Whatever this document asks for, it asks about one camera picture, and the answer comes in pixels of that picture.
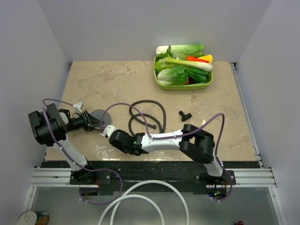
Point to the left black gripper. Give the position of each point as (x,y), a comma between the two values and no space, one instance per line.
(89,121)

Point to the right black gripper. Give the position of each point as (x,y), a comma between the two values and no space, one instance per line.
(122,149)

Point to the grey shower head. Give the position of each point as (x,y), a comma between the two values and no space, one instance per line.
(106,118)

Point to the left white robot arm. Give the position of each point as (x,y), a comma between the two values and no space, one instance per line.
(50,127)

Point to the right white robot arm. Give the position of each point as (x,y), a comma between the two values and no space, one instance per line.
(197,144)

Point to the black T-shaped fitting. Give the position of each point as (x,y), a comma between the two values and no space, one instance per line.
(184,116)

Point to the napa cabbage in front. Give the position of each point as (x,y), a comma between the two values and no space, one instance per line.
(176,75)

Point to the napa cabbage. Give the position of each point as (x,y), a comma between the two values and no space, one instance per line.
(176,75)
(181,51)

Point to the green vegetable tray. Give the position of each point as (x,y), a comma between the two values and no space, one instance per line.
(160,64)

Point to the dark green leafy vegetable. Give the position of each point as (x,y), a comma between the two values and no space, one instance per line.
(198,75)

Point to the orange carrot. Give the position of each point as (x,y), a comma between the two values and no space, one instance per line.
(191,58)

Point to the napa cabbage at back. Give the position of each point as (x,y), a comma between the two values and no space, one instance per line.
(181,51)

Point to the green celery stalk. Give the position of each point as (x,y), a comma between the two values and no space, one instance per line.
(195,64)

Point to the tin can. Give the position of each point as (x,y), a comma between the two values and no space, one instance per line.
(31,217)

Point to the yellow pepper piece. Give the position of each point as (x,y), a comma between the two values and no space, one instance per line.
(208,58)

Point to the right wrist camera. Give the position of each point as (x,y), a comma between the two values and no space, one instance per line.
(108,131)

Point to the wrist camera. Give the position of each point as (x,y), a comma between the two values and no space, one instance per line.
(78,107)
(108,131)

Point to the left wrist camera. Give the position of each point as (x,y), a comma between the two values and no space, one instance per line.
(78,107)

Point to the black mounting base plate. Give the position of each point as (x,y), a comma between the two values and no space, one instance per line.
(186,176)

